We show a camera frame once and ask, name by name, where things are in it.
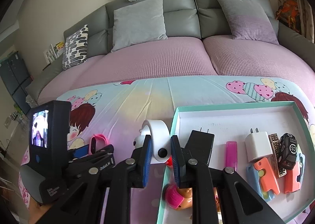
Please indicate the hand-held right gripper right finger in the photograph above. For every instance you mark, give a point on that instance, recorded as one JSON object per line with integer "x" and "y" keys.
{"x": 176, "y": 162}

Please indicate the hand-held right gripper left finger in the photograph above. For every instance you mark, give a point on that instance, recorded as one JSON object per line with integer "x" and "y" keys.
{"x": 146, "y": 162}

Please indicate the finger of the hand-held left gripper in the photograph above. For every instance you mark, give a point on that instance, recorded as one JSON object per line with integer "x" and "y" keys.
{"x": 81, "y": 151}
{"x": 105, "y": 150}

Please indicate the pink wrist band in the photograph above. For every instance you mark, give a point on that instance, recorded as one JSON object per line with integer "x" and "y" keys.
{"x": 98, "y": 137}

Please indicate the black charger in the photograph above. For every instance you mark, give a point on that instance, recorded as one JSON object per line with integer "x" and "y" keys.
{"x": 200, "y": 146}

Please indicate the pink-haired doll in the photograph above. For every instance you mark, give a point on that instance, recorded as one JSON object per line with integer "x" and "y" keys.
{"x": 177, "y": 197}

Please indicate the small orange doll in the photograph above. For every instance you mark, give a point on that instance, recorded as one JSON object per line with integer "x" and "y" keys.
{"x": 216, "y": 198}

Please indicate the pink translucent case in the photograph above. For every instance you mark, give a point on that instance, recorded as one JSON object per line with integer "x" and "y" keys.
{"x": 231, "y": 155}

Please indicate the teal cardboard tray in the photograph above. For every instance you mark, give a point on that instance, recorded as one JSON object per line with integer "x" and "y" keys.
{"x": 221, "y": 120}

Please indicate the white charger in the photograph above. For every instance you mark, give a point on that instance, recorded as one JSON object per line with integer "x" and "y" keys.
{"x": 258, "y": 147}

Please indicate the gold patterned lighter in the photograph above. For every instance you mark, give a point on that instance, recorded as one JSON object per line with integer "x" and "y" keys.
{"x": 276, "y": 155}

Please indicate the black toy car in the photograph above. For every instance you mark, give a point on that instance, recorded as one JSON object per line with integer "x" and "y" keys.
{"x": 288, "y": 150}

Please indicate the orange and blue plastic toy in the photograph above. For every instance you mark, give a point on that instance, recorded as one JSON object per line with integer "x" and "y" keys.
{"x": 292, "y": 180}

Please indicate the red and white tube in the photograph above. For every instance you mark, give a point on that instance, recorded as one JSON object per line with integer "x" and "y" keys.
{"x": 169, "y": 162}

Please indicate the white lace-covered box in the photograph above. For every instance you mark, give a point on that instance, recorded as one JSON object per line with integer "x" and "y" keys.
{"x": 31, "y": 100}

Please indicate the green and white floor object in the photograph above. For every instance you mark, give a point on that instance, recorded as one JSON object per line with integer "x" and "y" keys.
{"x": 17, "y": 113}

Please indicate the dark blue cabinet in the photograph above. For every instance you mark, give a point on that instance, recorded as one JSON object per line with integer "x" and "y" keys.
{"x": 14, "y": 78}

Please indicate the white magazine rack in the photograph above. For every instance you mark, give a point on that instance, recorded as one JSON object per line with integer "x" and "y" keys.
{"x": 53, "y": 52}

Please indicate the black white patterned pillow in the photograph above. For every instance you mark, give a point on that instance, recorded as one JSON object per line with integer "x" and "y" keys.
{"x": 75, "y": 49}

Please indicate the pink sofa cover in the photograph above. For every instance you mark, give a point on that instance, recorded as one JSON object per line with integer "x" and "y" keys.
{"x": 160, "y": 58}

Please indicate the grey pillow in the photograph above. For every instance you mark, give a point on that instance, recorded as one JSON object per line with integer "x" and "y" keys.
{"x": 140, "y": 24}
{"x": 246, "y": 17}

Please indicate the orange fabric decoration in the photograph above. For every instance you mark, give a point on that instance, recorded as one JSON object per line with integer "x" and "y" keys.
{"x": 289, "y": 14}

